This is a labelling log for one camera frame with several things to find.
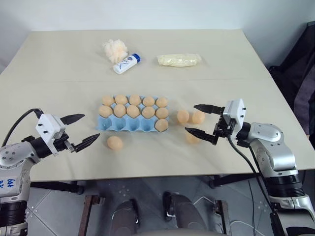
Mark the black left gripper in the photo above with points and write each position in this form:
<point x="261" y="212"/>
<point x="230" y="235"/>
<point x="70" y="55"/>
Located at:
<point x="64" y="142"/>

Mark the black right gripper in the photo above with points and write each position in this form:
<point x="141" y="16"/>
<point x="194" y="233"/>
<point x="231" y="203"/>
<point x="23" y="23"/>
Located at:
<point x="222" y="127"/>

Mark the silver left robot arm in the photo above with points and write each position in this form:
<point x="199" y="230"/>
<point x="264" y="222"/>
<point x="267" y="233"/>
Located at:
<point x="14" y="157"/>

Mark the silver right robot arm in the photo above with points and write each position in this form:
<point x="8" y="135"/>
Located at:
<point x="275" y="147"/>

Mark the blue egg tray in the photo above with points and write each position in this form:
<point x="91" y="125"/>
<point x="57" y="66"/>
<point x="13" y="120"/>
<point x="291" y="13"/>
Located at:
<point x="123" y="125"/>

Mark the beige egg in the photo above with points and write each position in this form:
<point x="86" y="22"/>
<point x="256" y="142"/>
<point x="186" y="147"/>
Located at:
<point x="162" y="113"/>
<point x="121" y="99"/>
<point x="108" y="100"/>
<point x="192" y="139"/>
<point x="148" y="101"/>
<point x="120" y="110"/>
<point x="105" y="110"/>
<point x="161" y="125"/>
<point x="162" y="102"/>
<point x="183" y="116"/>
<point x="135" y="99"/>
<point x="114" y="142"/>
<point x="148" y="112"/>
<point x="198" y="117"/>
<point x="133" y="111"/>

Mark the black table leg base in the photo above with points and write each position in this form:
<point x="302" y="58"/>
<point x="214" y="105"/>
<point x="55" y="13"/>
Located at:
<point x="229" y="180"/>
<point x="61" y="188"/>

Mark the clear bag of yellowish material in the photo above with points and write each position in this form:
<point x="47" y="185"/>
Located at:
<point x="178" y="59"/>

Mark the white bottle with blue cap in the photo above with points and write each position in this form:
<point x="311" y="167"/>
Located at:
<point x="125" y="64"/>

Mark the rusty brown stand bar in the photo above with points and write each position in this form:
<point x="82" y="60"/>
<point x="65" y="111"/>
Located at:
<point x="86" y="216"/>
<point x="224" y="216"/>

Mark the fluffy white bath pouf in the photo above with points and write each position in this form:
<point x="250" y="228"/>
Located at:
<point x="114" y="50"/>

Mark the dark rounded robot foot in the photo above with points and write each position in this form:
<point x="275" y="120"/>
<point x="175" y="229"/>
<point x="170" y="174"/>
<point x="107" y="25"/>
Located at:
<point x="184" y="211"/>
<point x="125" y="216"/>

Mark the dark chair with cloth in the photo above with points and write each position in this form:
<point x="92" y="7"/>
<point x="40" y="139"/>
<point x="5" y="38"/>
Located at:
<point x="300" y="73"/>

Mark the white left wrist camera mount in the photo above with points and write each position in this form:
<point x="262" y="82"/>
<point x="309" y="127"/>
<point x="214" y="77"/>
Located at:
<point x="48" y="126"/>

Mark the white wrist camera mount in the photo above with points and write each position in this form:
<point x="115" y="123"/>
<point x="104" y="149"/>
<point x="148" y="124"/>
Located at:
<point x="48" y="126"/>
<point x="236" y="110"/>

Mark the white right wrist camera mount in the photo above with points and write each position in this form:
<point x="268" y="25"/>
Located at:
<point x="236" y="110"/>

